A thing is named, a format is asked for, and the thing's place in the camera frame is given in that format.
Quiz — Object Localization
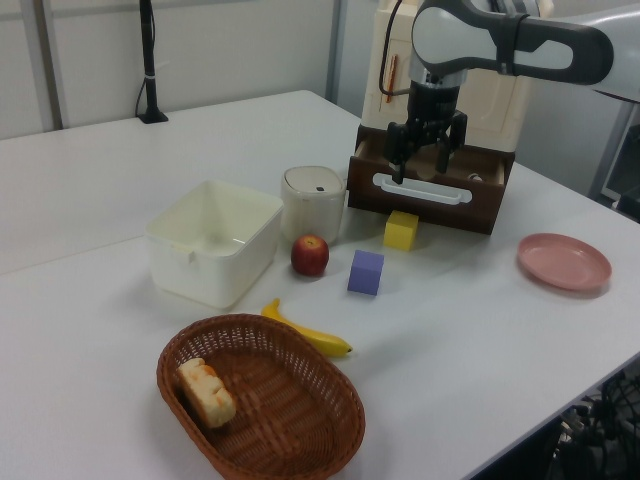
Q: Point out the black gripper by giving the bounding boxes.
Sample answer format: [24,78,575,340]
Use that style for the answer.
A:
[386,81,470,185]

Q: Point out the brown drawer with white handle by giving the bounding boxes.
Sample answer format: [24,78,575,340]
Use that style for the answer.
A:
[346,137,516,236]

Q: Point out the cream plastic storage box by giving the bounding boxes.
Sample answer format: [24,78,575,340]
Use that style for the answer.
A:
[360,0,555,154]

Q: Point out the orange box latch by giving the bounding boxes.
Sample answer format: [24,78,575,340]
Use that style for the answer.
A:
[386,52,402,105]

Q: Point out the yellow cube block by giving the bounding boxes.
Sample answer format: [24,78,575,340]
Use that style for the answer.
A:
[383,209,420,251]

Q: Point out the small white lidded bin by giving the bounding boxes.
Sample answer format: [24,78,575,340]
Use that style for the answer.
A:
[280,165,347,245]

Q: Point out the purple cube block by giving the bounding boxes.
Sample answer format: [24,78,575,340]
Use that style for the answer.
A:
[347,249,386,296]

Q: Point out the red apple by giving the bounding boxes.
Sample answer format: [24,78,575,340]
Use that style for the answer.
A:
[290,234,331,277]

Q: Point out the pink plate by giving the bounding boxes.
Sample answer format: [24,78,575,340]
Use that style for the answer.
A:
[517,232,613,294]

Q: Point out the grey metal cabinet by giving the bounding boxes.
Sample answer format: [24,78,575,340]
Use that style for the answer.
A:
[588,102,640,224]

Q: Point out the yellow banana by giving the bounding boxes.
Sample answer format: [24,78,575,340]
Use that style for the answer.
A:
[260,297,354,359]

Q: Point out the white open plastic container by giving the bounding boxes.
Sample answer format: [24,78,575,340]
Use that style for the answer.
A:
[144,179,285,310]

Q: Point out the black pole stand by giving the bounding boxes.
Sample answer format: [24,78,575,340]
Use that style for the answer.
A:
[134,0,170,125]

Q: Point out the brown wicker basket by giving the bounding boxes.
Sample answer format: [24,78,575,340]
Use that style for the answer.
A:
[156,313,367,480]

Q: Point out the piece of bread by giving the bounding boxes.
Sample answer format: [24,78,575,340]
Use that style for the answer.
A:
[176,357,237,430]

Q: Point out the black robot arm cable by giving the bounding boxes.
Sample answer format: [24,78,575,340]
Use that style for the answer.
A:
[377,0,416,97]

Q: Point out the black wire equipment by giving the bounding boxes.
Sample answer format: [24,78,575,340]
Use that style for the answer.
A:
[547,367,640,480]

